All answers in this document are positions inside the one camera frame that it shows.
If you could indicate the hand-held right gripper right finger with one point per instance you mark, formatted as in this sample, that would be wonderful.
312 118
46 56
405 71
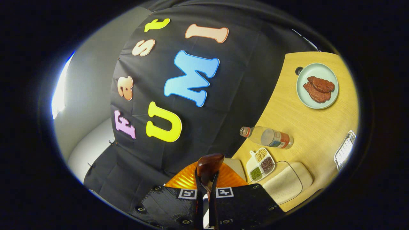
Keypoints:
213 210

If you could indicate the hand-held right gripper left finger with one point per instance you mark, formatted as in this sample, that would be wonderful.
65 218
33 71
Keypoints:
199 210

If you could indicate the brown wooden spoon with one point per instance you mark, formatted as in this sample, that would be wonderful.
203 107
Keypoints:
209 166

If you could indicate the white divided bean dish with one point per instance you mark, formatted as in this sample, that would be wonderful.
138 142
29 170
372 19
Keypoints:
260 164

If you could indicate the clear plastic water bottle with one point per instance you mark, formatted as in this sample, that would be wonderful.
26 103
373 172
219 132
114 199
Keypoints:
268 137

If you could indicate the brown meat slice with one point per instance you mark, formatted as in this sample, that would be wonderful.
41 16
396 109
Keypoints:
316 95
321 84

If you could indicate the black table grommet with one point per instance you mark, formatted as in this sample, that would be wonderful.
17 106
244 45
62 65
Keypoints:
299 70

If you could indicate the pale green plate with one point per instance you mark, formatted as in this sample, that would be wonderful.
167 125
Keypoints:
319 70

